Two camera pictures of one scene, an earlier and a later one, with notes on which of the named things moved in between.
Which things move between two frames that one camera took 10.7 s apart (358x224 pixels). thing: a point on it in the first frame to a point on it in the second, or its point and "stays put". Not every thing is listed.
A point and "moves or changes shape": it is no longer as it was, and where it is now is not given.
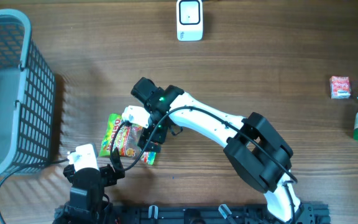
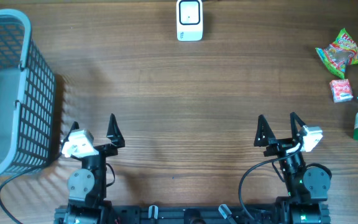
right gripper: x=142 y=140 to x=278 y=145
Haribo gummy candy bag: x=126 y=140 to x=342 y=52
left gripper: x=107 y=170 to x=116 y=138
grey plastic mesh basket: x=17 y=96 stays put
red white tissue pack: x=340 y=87 moves or changes shape
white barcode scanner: x=189 y=20 stays put
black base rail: x=189 y=214 stays put
